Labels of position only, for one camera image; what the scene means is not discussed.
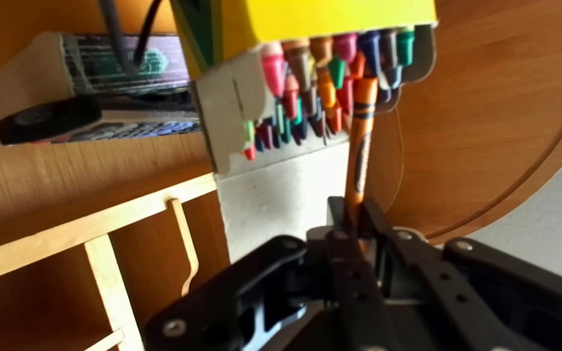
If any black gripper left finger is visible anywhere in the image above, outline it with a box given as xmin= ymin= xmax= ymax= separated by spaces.
xmin=143 ymin=195 xmax=396 ymax=351

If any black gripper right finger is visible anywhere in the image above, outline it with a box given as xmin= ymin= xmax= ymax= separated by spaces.
xmin=359 ymin=198 xmax=562 ymax=351

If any orange crayon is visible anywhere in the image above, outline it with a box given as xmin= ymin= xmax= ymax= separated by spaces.
xmin=344 ymin=76 xmax=381 ymax=226

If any pink crayon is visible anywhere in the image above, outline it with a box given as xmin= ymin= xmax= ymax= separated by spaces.
xmin=260 ymin=40 xmax=289 ymax=99

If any brown crayon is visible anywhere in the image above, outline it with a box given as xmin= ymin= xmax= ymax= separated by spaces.
xmin=283 ymin=39 xmax=316 ymax=91

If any green crayon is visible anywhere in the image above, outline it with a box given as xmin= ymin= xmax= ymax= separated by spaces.
xmin=394 ymin=27 xmax=420 ymax=68

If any magenta crayon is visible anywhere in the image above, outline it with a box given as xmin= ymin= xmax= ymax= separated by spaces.
xmin=332 ymin=33 xmax=359 ymax=64

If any blue crayon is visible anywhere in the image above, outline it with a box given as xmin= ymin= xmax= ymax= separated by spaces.
xmin=357 ymin=29 xmax=385 ymax=78

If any yellow green crayon box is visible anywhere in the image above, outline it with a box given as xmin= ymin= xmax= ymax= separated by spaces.
xmin=170 ymin=0 xmax=441 ymax=261

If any wooden roll-top desk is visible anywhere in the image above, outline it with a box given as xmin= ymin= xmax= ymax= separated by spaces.
xmin=0 ymin=0 xmax=562 ymax=351

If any purple book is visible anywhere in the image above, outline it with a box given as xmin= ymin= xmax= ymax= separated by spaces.
xmin=0 ymin=29 xmax=195 ymax=142

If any black desk cable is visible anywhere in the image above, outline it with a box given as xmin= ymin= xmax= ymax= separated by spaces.
xmin=98 ymin=0 xmax=166 ymax=72

